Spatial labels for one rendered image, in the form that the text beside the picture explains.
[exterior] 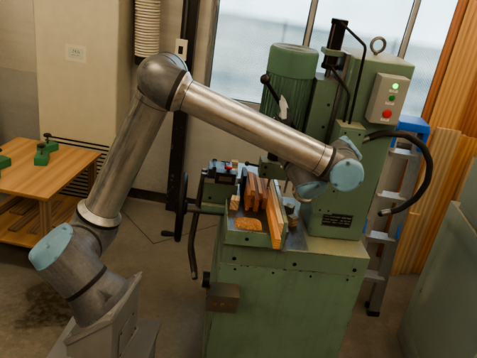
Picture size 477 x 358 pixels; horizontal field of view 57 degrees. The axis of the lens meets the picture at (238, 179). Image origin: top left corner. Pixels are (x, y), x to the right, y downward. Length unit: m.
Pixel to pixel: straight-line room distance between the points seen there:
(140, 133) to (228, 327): 0.95
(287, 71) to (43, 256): 0.96
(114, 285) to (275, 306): 0.72
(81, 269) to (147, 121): 0.47
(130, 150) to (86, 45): 1.62
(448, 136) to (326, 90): 1.47
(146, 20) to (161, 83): 1.75
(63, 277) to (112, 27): 1.79
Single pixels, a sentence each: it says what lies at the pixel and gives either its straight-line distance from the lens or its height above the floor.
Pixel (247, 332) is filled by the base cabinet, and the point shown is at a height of 0.37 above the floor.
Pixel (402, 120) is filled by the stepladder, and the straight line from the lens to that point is 2.38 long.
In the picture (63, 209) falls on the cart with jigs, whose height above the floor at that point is 0.18.
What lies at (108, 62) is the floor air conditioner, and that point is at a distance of 2.88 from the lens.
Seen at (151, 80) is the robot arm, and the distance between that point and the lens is 1.16.
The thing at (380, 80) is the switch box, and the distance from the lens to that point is 1.55.
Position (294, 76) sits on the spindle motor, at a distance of 1.55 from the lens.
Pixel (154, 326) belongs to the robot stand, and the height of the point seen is 0.55.
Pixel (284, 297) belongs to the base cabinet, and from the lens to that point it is 1.83.
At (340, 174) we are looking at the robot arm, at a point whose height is 1.29.
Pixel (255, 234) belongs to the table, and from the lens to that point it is 1.56.
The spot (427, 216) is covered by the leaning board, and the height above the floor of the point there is 0.46.
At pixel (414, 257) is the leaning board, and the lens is 3.25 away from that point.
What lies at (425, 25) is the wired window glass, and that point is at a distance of 3.13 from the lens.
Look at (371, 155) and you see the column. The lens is 1.69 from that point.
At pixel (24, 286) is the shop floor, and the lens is 2.73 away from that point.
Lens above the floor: 1.73
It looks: 26 degrees down
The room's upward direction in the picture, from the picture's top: 9 degrees clockwise
